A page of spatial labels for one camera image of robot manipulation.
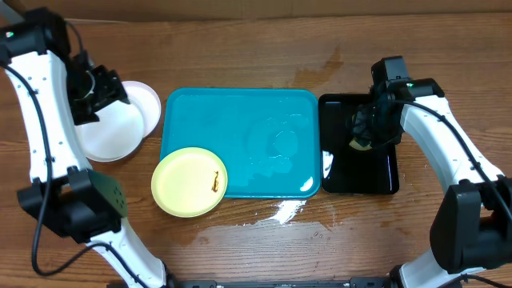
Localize green yellow sponge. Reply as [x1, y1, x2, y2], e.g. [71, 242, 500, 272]
[349, 138, 372, 151]

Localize white plate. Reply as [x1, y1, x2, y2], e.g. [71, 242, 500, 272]
[122, 81, 162, 137]
[75, 101, 145, 162]

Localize yellow-green plate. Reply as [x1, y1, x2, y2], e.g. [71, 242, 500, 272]
[151, 147, 228, 218]

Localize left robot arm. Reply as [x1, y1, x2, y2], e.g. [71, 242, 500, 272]
[1, 7, 175, 287]

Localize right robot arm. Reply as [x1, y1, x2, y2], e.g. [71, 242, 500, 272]
[348, 56, 511, 288]

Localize black plastic tray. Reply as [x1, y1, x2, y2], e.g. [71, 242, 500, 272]
[318, 94, 399, 194]

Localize teal plastic tray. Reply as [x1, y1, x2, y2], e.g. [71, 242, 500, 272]
[160, 87, 321, 198]

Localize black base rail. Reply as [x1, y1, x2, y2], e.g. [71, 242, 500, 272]
[166, 277, 401, 288]

